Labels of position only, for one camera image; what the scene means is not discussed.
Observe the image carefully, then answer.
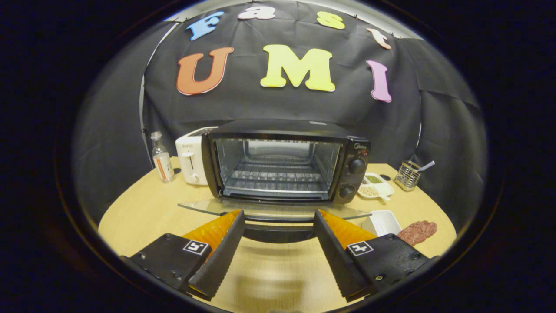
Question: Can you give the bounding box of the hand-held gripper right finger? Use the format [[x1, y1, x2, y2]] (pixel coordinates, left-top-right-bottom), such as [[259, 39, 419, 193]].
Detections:
[[314, 209, 439, 303]]

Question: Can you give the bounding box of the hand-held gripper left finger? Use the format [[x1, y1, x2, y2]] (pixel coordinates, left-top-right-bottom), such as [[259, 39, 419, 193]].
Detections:
[[121, 209, 246, 301]]

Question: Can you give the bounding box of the red raw meat piece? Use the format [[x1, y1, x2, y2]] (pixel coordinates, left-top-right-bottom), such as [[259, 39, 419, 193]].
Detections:
[[397, 220, 438, 247]]

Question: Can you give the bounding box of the black toaster oven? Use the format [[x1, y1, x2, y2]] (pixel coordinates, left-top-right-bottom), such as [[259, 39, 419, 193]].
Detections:
[[178, 119, 372, 244]]

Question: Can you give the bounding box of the white pop-up toaster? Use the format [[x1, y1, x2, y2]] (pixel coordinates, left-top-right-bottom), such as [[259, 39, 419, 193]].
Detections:
[[175, 127, 218, 186]]

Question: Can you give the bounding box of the white rectangular plastic tray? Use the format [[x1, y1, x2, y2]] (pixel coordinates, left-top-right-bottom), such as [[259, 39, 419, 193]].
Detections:
[[361, 210, 403, 237]]

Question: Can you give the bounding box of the white divided dish with beans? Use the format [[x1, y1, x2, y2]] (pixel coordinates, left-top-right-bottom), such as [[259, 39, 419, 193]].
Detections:
[[357, 172, 395, 201]]

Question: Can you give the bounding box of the clear bottle with orange label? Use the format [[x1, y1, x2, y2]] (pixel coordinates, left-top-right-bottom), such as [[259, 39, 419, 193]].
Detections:
[[150, 131, 175, 183]]

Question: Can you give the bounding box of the metal wire utensil holder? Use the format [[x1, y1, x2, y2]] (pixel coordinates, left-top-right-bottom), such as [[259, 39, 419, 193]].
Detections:
[[394, 160, 421, 192]]

